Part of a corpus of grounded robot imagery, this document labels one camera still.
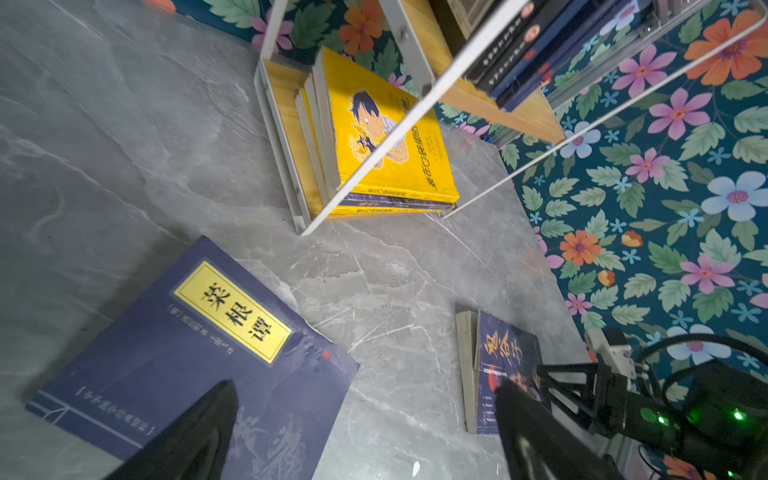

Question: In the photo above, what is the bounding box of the white metal wooden book shelf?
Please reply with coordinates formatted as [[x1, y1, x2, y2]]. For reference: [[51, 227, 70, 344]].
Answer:
[[253, 1, 767, 236]]

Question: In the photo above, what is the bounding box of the navy book Yuewei label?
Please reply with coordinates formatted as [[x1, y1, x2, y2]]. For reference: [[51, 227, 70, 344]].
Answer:
[[494, 1, 637, 112]]

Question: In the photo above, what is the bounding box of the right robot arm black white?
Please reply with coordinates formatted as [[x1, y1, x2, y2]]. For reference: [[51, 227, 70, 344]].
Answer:
[[537, 328, 767, 479]]

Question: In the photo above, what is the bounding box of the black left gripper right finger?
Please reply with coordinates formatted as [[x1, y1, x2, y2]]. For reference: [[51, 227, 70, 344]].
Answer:
[[495, 380, 622, 479]]

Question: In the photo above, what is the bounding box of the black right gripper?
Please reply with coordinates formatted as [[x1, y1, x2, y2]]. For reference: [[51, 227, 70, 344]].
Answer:
[[536, 360, 767, 474]]

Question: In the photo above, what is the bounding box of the navy book Sunzi label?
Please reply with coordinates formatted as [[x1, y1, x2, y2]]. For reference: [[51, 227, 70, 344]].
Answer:
[[492, 1, 610, 105]]

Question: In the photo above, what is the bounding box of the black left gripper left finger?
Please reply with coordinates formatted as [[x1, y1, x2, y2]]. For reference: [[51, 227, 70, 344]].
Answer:
[[108, 380, 239, 480]]

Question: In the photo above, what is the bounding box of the navy book large yellow label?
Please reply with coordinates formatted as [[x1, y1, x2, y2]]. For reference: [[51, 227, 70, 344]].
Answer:
[[511, 1, 661, 112]]

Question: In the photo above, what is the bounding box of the black Murphy's law book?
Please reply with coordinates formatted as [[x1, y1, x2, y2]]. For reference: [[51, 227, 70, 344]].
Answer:
[[464, 1, 550, 89]]

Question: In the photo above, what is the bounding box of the black book red spine text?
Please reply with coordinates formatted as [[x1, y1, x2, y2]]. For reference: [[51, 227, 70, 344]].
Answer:
[[476, 1, 586, 99]]

